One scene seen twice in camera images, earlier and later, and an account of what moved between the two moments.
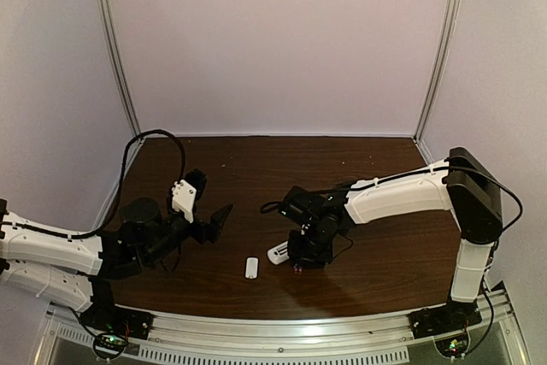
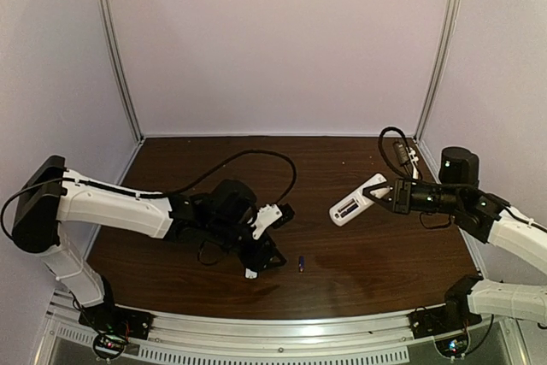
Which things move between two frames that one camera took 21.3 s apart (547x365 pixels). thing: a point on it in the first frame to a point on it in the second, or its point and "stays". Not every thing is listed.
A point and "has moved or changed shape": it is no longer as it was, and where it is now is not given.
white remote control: [279, 254] has moved or changed shape
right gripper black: [297, 257] to [401, 195]
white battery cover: [251, 267] stays
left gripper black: [211, 231] to [257, 258]
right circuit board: [453, 346] stays
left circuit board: [109, 345] stays
